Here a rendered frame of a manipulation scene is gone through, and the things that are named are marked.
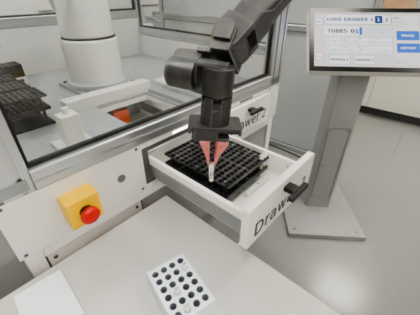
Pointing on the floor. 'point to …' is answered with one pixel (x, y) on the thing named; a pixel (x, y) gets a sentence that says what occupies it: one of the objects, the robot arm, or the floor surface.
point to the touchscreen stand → (330, 168)
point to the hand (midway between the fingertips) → (211, 161)
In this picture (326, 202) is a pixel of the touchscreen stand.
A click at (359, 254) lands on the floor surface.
